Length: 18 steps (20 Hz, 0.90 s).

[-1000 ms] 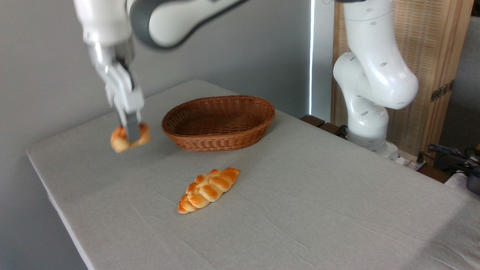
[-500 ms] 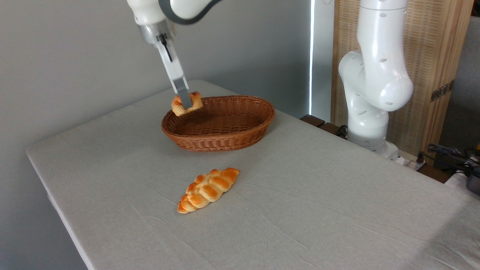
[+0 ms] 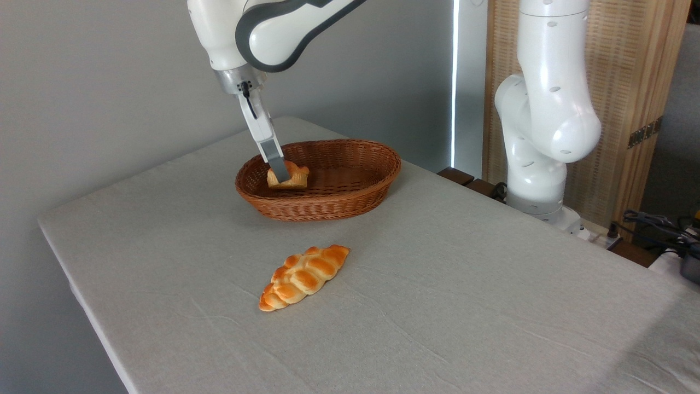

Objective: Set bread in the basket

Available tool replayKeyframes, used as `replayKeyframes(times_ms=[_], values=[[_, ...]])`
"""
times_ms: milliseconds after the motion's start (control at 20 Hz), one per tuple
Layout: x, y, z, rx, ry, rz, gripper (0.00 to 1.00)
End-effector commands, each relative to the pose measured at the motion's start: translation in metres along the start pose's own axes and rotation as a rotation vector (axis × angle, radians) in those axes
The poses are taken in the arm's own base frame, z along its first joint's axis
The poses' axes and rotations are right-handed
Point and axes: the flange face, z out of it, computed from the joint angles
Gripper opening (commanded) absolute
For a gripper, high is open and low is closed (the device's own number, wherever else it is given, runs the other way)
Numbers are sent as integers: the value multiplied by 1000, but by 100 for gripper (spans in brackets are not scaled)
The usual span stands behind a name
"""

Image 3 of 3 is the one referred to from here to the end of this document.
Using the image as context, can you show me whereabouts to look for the round knotted bread bun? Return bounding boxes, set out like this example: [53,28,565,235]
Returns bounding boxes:
[266,160,310,190]

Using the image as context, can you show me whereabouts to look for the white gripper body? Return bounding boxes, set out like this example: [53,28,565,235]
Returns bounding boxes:
[238,88,280,144]

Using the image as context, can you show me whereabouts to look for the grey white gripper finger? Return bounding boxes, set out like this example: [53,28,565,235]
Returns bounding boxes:
[259,138,291,184]

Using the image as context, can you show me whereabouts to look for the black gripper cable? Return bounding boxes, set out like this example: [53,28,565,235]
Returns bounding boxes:
[238,81,259,119]

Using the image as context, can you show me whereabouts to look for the brown wicker oval basket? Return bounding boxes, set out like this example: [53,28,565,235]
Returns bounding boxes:
[235,138,402,222]

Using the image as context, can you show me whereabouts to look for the metal screen hinge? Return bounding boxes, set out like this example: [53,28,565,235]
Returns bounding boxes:
[627,116,663,149]

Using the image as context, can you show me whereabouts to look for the black cable bundle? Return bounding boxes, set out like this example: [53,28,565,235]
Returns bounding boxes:
[609,210,700,259]

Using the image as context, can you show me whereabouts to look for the long braided bread loaf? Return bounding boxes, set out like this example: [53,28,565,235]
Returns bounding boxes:
[259,244,351,312]

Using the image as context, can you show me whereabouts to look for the light grey tablecloth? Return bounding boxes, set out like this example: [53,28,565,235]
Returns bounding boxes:
[37,115,700,394]

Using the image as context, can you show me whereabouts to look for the dark wooden block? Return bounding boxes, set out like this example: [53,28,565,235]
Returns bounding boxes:
[465,178,507,204]
[437,167,475,187]

